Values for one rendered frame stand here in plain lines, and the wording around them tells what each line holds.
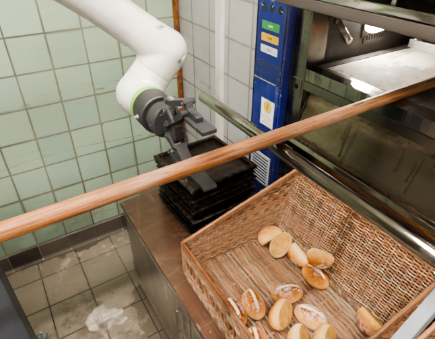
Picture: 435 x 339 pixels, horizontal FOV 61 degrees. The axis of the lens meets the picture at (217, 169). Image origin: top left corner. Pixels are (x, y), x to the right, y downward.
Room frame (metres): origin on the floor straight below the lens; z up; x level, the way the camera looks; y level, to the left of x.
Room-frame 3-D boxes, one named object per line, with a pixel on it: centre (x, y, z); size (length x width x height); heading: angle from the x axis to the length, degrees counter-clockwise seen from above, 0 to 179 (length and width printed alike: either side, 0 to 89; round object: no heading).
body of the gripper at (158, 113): (0.71, 0.10, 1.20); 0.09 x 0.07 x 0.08; 31
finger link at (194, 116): (0.62, 0.05, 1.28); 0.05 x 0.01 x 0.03; 31
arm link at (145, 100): (0.78, 0.14, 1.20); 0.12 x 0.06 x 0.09; 121
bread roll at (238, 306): (0.65, -0.05, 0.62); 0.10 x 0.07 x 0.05; 24
